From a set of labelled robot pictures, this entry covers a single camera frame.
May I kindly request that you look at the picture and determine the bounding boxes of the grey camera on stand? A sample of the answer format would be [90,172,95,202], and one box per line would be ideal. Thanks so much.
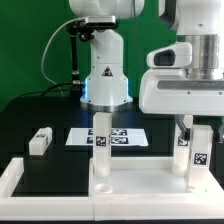
[85,16,117,29]

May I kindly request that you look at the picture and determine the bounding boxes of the white U-shaped fence frame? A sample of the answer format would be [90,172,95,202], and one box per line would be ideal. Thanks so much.
[0,158,224,221]

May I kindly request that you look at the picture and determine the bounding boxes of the black cables on table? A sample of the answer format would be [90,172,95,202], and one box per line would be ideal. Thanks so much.
[6,81,83,104]

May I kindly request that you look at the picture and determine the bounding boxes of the marker tag base plate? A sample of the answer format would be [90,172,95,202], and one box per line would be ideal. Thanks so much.
[66,128,148,147]

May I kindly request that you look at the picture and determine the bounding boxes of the white desk top panel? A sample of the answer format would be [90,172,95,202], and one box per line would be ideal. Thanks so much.
[88,157,224,201]

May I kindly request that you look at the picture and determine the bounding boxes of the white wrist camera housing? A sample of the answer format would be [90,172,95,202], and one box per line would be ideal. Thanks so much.
[146,42,193,68]

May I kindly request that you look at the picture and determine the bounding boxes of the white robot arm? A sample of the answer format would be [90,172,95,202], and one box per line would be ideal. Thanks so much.
[69,0,224,142]

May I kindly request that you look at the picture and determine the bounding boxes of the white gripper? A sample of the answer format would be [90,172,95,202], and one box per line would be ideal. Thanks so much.
[139,69,224,143]

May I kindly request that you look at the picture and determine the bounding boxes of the grey camera cable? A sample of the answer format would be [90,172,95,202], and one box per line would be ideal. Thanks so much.
[40,17,87,98]

